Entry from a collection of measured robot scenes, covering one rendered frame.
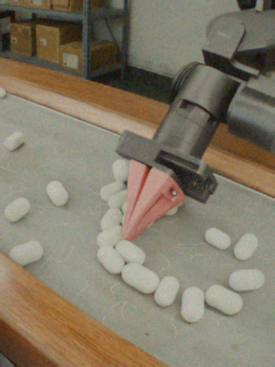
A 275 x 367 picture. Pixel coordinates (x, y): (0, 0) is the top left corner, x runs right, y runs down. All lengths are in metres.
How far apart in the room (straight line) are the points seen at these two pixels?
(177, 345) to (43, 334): 0.11
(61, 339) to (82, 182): 0.26
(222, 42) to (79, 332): 0.32
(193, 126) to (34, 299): 0.23
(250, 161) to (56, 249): 0.29
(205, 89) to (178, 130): 0.06
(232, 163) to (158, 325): 0.28
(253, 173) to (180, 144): 0.18
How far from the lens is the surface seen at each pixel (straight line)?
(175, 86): 0.85
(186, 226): 0.47
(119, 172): 0.52
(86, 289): 0.39
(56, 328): 0.33
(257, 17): 0.48
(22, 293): 0.36
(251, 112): 0.42
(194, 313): 0.36
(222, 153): 0.58
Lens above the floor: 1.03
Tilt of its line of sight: 34 degrees down
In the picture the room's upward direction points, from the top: 3 degrees clockwise
